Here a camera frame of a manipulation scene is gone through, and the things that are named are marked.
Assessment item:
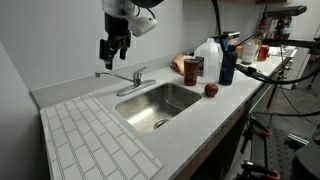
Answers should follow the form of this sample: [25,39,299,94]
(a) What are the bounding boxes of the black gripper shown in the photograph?
[99,13,132,71]

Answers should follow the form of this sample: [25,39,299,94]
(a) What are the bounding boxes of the chrome sink faucet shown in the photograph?
[94,65,157,98]

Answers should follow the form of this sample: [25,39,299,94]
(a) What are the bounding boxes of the orange cloth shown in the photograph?
[171,52,196,76]

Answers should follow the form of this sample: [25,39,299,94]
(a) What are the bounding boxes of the stainless steel sink basin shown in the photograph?
[114,82,203,134]

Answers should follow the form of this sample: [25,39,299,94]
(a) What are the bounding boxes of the dark red tumbler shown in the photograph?
[183,58,201,87]

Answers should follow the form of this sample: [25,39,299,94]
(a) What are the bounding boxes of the clear plastic gallon jug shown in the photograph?
[193,37,224,84]

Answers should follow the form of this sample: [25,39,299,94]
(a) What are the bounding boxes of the white tile pattern mat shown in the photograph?
[39,94,164,180]

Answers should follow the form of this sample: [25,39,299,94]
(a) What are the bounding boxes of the red apple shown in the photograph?
[204,82,219,98]

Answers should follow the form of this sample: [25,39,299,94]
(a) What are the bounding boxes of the navy blue water bottle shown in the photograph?
[218,38,239,87]

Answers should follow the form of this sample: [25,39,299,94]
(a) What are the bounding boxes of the blue yellow box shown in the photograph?
[221,31,241,46]

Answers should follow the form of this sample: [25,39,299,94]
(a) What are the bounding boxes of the white cup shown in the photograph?
[241,42,258,66]

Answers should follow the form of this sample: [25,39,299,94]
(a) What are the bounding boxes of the red mug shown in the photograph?
[256,44,270,62]

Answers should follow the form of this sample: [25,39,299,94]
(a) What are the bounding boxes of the row of books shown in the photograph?
[256,15,294,39]

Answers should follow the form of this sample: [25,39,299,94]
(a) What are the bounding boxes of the orange black clamp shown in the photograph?
[244,116,273,138]
[238,160,281,180]

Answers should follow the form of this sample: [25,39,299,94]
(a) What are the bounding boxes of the black horizontal pole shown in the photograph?
[262,37,320,50]

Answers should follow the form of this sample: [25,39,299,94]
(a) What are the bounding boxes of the white cabinet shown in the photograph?
[283,46,311,90]

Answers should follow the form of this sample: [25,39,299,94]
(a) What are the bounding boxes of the black perforated breadboard table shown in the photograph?
[251,126,320,180]

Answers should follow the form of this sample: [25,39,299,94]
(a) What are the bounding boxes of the silver metal bar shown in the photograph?
[287,133,310,146]

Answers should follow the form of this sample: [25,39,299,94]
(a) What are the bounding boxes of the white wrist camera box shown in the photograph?
[128,14,159,38]

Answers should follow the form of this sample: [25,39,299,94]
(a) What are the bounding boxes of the black stereo camera bar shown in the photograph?
[262,4,308,18]

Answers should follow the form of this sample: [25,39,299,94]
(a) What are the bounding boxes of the black floor cable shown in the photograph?
[248,109,320,119]

